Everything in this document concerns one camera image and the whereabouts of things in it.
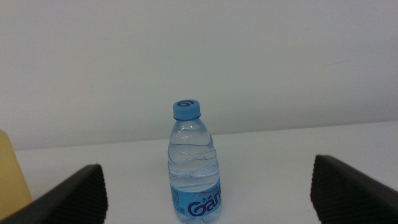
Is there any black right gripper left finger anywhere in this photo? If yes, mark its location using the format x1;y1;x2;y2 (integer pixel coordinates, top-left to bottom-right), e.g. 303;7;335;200
0;164;109;224

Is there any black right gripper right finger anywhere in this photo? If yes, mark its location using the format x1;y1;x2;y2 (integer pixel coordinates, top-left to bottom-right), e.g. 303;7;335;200
310;154;398;224

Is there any clear water bottle blue cap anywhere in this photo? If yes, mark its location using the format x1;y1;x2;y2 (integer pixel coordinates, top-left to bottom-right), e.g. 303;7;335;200
167;99;222;224

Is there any yellow tea bottle white cap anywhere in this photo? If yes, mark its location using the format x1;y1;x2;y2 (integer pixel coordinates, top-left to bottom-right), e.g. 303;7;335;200
0;129;34;220

